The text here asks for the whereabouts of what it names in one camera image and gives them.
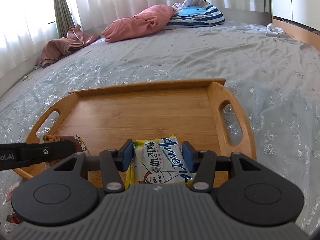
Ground brown peanut snack packet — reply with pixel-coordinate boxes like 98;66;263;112
40;134;91;168

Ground yellow white snack packet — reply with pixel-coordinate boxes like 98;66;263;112
124;135;194;189

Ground snowflake bed sheet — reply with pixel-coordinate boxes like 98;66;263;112
1;22;319;234

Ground mauve crumpled cloth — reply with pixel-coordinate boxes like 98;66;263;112
35;24;100;68

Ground white sheer curtain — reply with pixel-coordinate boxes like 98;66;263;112
1;0;270;77

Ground grey green drape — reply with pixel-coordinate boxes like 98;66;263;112
53;0;74;37

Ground pink pillow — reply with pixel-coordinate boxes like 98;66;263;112
101;4;174;42

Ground blue striped pillow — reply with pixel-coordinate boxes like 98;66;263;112
164;0;225;30

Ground white crumpled item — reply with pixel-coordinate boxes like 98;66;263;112
266;23;286;36

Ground white wardrobe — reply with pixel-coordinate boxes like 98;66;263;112
271;0;319;30

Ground wooden bed frame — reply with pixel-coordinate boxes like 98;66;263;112
272;17;319;50

